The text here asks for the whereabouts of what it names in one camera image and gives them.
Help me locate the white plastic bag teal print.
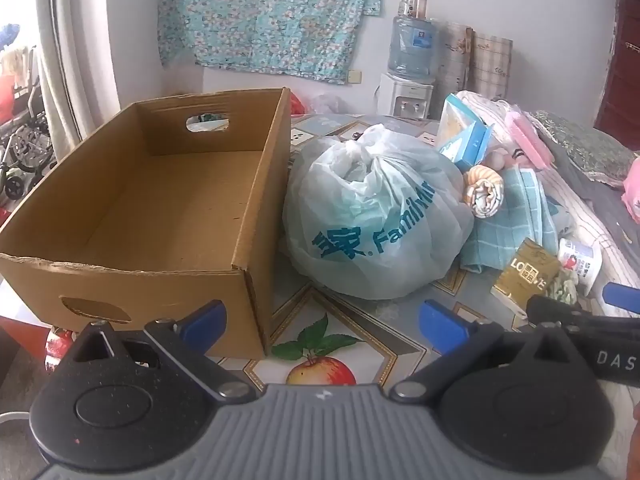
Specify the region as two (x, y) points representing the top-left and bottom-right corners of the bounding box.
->
(281, 124), (475, 301)

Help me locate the blue checked towel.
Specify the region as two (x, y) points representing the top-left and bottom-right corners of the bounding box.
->
(460, 167), (558, 273)

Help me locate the teal floral wall cloth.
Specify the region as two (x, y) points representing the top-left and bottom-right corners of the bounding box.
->
(157, 0), (385, 85)

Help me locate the pale pink soft toy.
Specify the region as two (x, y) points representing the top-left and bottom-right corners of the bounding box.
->
(492, 145), (531, 168)

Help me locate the brown cardboard box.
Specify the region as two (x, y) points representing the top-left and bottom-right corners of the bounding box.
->
(0, 86), (292, 361)

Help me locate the gold packet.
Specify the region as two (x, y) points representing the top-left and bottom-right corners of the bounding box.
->
(490, 237), (562, 311)

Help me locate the red hanging cloth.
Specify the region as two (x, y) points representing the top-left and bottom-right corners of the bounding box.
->
(0, 75), (16, 126)

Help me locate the green floral pillow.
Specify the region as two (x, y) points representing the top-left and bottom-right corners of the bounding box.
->
(530, 110), (640, 183)

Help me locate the orange striped towel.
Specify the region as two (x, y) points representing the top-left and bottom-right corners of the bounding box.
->
(462, 164), (503, 218)

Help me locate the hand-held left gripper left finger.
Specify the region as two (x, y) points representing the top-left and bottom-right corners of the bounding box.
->
(62, 300), (258, 403)

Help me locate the white water dispenser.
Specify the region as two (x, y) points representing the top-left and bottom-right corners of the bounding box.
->
(376, 72), (437, 121)

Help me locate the rolled patterned mat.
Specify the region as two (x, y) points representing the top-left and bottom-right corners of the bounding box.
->
(440, 20), (475, 106)
(470, 32), (513, 101)

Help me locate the pink plastic item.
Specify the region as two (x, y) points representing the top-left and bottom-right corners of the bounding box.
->
(504, 110), (556, 171)

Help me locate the dark red door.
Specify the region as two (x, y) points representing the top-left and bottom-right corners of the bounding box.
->
(594, 0), (640, 153)

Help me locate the white curtain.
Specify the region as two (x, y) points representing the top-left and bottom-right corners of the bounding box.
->
(35, 0), (126, 146)

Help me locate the grey blanket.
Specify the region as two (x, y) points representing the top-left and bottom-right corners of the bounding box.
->
(537, 130), (640, 261)

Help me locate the green white knitted cloth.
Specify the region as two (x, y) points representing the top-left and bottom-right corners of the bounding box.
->
(545, 270), (581, 306)

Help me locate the clear plastic bag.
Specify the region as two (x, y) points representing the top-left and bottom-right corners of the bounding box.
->
(307, 92), (351, 116)

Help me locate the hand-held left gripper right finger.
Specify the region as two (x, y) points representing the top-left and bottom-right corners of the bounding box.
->
(389, 300), (581, 403)

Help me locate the blue white tissue pack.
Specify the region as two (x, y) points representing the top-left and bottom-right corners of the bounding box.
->
(436, 95), (496, 173)

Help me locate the white printed cup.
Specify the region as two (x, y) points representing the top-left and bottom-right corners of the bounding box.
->
(557, 237), (603, 296)

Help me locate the pink soft thing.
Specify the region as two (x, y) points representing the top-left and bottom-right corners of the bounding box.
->
(622, 157), (640, 223)

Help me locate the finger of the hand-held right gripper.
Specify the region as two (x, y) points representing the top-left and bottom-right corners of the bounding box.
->
(525, 295), (601, 332)
(602, 282), (640, 317)

